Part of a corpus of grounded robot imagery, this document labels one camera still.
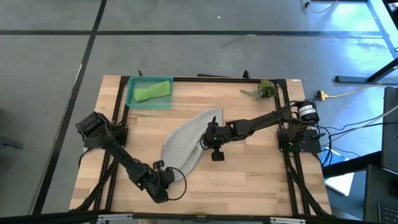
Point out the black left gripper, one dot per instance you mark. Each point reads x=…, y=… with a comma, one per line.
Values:
x=161, y=183

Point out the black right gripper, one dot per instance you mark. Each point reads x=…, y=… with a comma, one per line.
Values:
x=217, y=137

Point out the pale grey waffle towel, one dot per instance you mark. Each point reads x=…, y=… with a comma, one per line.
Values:
x=183, y=146

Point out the green microfiber towel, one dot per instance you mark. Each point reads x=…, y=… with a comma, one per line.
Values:
x=152, y=91

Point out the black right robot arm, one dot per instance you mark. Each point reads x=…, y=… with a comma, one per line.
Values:
x=264, y=119

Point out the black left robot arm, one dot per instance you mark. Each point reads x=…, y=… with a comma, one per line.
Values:
x=124, y=161

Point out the teal plastic basket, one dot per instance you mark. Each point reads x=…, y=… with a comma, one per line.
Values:
x=150, y=105

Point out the small potted succulent plant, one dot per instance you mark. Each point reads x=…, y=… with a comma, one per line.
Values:
x=265, y=88

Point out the black crossbar with silver brackets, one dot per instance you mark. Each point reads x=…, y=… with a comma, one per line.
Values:
x=62, y=219

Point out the blue floor item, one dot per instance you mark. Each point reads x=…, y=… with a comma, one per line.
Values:
x=337, y=157

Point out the white paper sheet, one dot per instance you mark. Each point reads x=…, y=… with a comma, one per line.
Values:
x=340, y=183

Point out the black desk edge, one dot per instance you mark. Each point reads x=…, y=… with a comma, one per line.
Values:
x=348, y=165

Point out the black desk leg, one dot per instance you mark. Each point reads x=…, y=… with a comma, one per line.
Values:
x=351, y=79

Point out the black floor stand foot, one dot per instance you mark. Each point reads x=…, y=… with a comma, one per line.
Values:
x=11, y=143

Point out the black laptop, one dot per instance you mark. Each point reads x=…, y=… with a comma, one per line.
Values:
x=379, y=193

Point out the black monitor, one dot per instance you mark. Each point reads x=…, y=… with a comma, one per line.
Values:
x=390, y=130

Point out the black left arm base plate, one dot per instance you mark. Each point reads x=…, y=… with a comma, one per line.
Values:
x=123, y=140

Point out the black aluminium table frame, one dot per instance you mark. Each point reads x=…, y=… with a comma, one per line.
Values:
x=202, y=79

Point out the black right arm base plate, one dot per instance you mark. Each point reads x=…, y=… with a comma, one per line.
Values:
x=308, y=143

